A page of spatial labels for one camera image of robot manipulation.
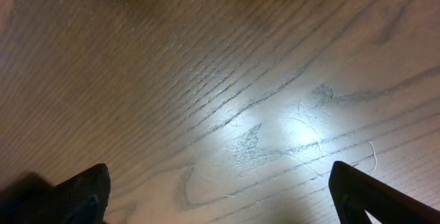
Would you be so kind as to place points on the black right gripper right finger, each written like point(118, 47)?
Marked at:
point(357, 195)

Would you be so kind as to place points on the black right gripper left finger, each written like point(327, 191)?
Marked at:
point(82, 198)

